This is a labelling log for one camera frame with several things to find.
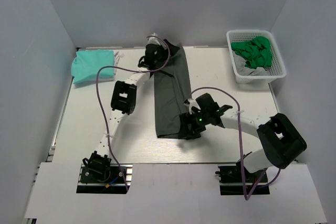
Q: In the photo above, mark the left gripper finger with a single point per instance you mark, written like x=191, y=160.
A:
x=166, y=73
x=169, y=45

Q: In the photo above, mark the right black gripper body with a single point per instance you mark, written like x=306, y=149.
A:
x=196, y=118

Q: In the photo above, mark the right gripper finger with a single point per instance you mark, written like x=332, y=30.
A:
x=184, y=133
x=197, y=130

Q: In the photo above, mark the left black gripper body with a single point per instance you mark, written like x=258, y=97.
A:
x=161, y=54

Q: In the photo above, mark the dark grey t shirt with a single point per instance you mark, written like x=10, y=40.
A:
x=170, y=94

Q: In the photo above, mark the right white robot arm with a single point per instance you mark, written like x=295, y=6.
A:
x=280, y=140

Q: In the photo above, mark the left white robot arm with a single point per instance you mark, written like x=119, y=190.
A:
x=122, y=104

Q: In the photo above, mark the grey t shirt in basket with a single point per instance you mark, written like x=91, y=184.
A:
x=242, y=70

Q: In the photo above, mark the white plastic basket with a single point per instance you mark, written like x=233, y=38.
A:
x=277, y=69

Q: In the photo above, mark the folded teal t shirt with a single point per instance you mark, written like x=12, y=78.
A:
x=92, y=66

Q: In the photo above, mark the green t shirt in basket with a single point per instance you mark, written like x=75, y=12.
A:
x=255, y=52

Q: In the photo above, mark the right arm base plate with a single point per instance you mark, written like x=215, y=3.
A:
x=230, y=181

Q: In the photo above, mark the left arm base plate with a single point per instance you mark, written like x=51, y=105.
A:
x=91, y=183

